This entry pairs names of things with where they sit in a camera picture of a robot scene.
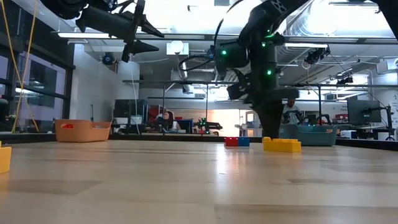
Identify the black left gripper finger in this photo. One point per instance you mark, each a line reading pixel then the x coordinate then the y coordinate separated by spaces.
pixel 141 47
pixel 150 29

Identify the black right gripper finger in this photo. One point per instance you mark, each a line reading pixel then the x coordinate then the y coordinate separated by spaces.
pixel 276 119
pixel 264 121

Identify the yellow toy brick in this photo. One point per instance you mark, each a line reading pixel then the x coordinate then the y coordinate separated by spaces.
pixel 4 160
pixel 283 147

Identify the blue toy brick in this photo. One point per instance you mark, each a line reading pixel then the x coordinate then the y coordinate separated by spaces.
pixel 243 142

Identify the background black robot arm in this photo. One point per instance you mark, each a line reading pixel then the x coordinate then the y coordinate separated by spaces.
pixel 325 118
pixel 206 126

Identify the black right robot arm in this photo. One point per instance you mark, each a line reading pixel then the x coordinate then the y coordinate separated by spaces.
pixel 264 62

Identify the person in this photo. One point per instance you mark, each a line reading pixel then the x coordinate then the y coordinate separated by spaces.
pixel 291 113
pixel 169 123

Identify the ceiling light strip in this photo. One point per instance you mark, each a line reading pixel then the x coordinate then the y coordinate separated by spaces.
pixel 84 35

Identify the white round lamp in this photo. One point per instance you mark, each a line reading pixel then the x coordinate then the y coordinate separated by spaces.
pixel 176 46

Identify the white cylindrical column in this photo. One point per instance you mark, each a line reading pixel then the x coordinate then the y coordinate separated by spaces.
pixel 127 81

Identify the teal plastic bin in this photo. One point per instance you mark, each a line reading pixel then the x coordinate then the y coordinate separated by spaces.
pixel 317 137

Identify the dark screen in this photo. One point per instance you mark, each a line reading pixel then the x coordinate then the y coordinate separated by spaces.
pixel 129 108

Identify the red cabinet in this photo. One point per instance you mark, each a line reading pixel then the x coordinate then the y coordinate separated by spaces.
pixel 154 112

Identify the dark computer monitor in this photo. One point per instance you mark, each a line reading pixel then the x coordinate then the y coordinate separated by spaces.
pixel 363 112

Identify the orange plastic bin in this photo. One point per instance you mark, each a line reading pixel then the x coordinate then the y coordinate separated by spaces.
pixel 84 132

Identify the background black frame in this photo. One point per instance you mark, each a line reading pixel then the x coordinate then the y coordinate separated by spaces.
pixel 186 81

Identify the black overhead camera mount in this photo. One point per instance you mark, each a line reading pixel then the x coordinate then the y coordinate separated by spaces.
pixel 315 55

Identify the black ceiling camera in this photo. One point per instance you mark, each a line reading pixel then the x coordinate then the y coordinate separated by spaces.
pixel 344 80

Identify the black table frame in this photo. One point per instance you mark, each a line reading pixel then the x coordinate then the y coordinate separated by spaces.
pixel 186 137

